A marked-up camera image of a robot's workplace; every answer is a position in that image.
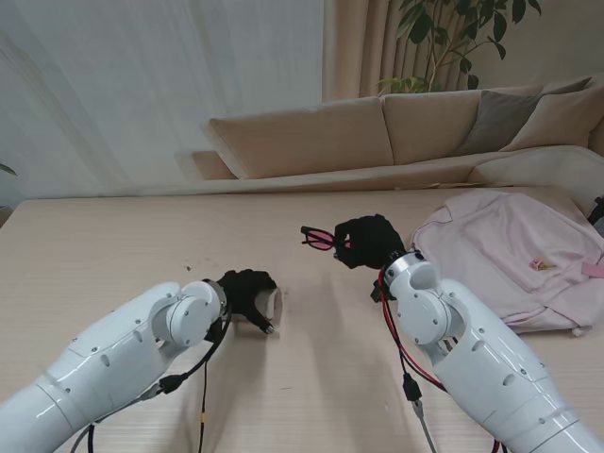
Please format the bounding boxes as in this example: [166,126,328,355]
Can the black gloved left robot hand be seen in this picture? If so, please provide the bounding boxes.
[216,269,278,336]

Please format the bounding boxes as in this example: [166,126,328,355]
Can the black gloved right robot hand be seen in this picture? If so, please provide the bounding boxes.
[331,213,408,272]

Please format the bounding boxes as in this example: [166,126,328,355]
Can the cream fabric glasses pouch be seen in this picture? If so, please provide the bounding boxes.
[230,288,285,327]

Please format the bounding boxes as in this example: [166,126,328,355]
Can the black glasses with pink lenses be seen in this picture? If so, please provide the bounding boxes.
[299,226,353,259]

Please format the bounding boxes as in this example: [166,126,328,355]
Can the pale pink backpack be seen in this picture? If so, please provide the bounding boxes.
[408,192,604,338]

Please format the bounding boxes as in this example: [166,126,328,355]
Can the beige sofa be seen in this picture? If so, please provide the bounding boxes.
[176,73,604,195]

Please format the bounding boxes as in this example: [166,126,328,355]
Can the grey throw pillow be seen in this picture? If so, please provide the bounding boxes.
[454,77,594,157]

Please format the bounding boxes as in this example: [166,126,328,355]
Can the beige pleated curtain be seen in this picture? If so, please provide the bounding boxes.
[321,0,604,104]

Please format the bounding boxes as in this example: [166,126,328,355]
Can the green leafy indoor plant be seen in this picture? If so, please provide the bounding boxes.
[376,0,544,94]

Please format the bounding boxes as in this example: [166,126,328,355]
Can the white sheer curtain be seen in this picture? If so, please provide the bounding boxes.
[0,0,327,202]

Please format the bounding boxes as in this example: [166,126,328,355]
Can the beige throw pillow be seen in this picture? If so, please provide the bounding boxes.
[499,70,604,153]

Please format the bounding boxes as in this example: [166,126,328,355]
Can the dark object beside table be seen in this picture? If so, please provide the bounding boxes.
[586,194,604,238]

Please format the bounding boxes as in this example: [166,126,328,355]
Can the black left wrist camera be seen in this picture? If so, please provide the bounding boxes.
[206,310,233,342]

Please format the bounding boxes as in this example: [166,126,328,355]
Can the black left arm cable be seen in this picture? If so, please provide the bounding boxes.
[69,314,234,453]

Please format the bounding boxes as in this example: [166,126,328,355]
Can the red right arm wires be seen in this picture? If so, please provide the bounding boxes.
[379,268,448,394]

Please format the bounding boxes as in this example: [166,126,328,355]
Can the red left arm wire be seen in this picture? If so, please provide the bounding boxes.
[199,361,210,453]

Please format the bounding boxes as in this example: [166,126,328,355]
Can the grey right arm cable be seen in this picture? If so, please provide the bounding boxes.
[399,371,436,453]

